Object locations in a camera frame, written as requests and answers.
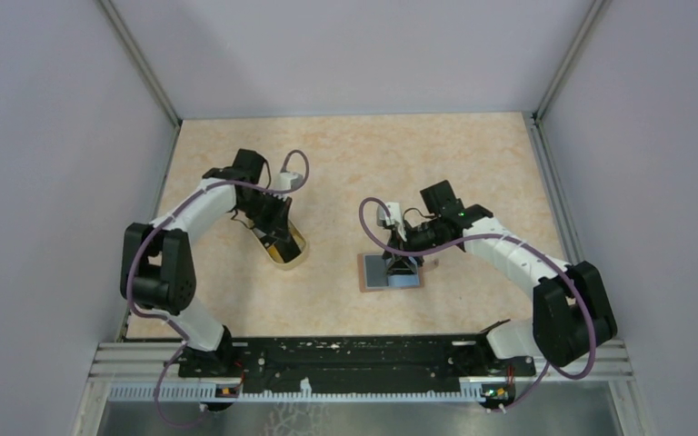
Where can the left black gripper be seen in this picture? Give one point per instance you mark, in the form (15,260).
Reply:
(277,224)

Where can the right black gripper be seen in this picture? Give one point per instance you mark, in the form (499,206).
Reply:
(399,264)

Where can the brown leather card holder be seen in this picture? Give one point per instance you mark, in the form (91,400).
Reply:
(404,273)

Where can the beige oval card tray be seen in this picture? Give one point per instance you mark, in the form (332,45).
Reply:
(284,254)

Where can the black credit card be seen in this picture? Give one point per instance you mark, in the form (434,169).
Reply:
(375,272)

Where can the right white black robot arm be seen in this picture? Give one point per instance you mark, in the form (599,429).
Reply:
(571,312)

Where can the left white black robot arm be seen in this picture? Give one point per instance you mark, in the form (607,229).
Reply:
(158,275)

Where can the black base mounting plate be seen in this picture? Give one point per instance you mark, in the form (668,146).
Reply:
(353,364)

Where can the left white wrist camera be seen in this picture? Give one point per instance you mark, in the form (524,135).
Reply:
(287,181)

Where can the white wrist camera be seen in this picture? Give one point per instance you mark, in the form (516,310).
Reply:
(390,217)
(287,181)

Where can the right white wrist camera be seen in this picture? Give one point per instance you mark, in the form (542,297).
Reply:
(390,217)

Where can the aluminium frame rail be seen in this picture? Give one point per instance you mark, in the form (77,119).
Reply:
(144,361)

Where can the white slotted cable duct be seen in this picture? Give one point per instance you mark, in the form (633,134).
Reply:
(209,392)

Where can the left aluminium corner post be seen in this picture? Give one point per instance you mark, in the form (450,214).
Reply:
(138,59)

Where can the aluminium corner post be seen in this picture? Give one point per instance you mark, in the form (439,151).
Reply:
(592,18)
(138,59)

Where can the right aluminium corner post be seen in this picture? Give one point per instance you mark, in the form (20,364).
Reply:
(592,18)

